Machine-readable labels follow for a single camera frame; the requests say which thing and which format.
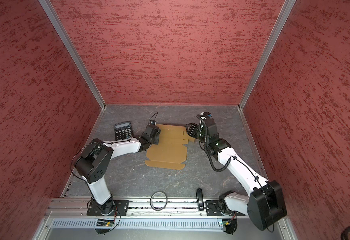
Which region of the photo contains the brown cardboard box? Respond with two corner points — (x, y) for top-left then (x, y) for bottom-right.
(145, 125), (195, 170)

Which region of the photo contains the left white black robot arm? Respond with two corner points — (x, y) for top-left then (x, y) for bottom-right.
(74, 124), (161, 209)

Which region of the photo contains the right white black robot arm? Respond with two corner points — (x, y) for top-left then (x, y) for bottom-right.
(186, 113), (287, 231)

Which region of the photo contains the black desk calculator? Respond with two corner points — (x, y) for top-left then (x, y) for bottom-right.
(114, 121), (133, 141)

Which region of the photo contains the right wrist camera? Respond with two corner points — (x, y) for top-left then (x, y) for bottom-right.
(200, 112), (212, 119)

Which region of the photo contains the black rubber ring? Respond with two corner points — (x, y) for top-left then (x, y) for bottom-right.
(149, 190), (168, 212)

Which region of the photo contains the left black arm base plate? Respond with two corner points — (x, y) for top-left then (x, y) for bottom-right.
(87, 199), (130, 217)

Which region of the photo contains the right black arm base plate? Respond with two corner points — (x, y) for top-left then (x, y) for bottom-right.
(204, 200), (246, 217)

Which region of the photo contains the white perforated cable duct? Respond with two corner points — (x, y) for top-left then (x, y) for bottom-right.
(51, 218), (223, 232)

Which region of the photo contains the aluminium front rail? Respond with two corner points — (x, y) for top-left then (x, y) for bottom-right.
(44, 197), (288, 218)

